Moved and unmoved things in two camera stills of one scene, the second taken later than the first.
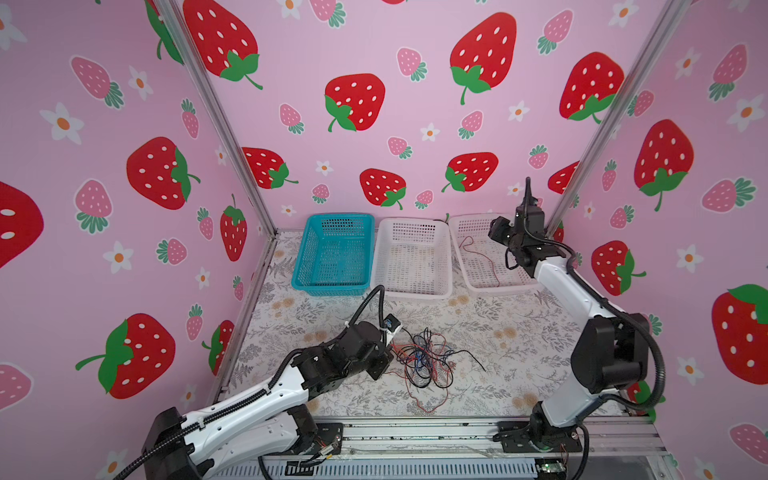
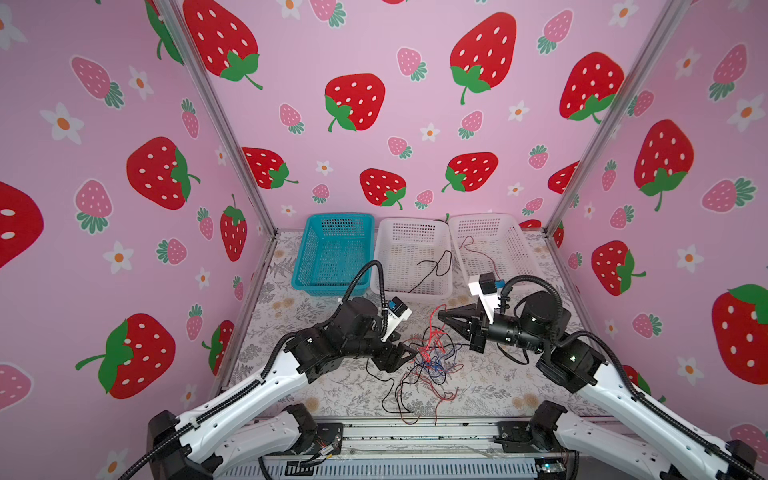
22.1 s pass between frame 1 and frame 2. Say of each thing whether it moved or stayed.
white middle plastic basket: stayed
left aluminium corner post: stayed
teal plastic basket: stayed
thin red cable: stayed
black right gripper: moved
